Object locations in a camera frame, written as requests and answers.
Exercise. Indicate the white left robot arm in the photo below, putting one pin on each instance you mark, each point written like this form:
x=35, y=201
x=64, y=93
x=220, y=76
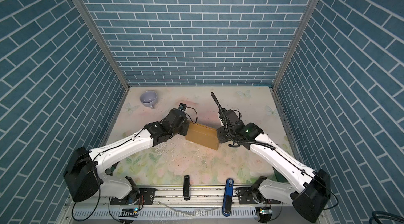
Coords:
x=85, y=174

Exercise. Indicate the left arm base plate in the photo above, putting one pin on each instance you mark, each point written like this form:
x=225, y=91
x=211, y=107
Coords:
x=140, y=197

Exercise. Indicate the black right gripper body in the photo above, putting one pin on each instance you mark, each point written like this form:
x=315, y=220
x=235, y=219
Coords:
x=224, y=134

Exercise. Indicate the black marker pen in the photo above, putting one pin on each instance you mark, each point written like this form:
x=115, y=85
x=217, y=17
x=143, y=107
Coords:
x=186, y=188

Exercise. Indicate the aluminium right corner post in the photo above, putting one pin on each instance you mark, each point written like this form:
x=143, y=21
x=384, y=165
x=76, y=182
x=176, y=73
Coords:
x=295, y=41

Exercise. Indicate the aluminium front rail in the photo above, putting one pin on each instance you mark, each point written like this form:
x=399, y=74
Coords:
x=169, y=206

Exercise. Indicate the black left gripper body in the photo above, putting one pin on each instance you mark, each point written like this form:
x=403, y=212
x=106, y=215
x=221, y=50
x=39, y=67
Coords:
x=183, y=129

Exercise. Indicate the right controller board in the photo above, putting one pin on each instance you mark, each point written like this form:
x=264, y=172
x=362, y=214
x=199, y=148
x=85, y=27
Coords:
x=264, y=214

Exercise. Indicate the left controller board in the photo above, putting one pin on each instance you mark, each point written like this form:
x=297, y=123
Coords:
x=129, y=213

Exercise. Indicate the controller board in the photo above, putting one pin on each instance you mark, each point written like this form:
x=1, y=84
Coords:
x=264, y=214
x=129, y=213

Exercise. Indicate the green handled pliers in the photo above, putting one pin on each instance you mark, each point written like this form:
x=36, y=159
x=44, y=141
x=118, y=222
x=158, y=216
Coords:
x=111, y=169

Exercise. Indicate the aluminium left corner post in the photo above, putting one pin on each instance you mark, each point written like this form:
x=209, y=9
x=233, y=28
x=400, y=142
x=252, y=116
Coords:
x=90, y=23

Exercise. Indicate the lavender ceramic cup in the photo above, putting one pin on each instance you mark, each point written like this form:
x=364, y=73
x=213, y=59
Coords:
x=149, y=99

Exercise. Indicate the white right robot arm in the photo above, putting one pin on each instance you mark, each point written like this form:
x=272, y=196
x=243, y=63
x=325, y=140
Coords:
x=306, y=189

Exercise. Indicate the aluminium corner post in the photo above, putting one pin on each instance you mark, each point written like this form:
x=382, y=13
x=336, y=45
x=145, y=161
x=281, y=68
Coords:
x=90, y=23
x=295, y=41

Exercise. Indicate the green rectangular block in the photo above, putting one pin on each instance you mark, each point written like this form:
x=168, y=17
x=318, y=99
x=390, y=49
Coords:
x=279, y=177

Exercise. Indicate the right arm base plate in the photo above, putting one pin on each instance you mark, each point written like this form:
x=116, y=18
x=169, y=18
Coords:
x=249, y=196

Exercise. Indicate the brown cardboard box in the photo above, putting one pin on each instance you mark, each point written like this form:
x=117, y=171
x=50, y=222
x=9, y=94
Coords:
x=203, y=135

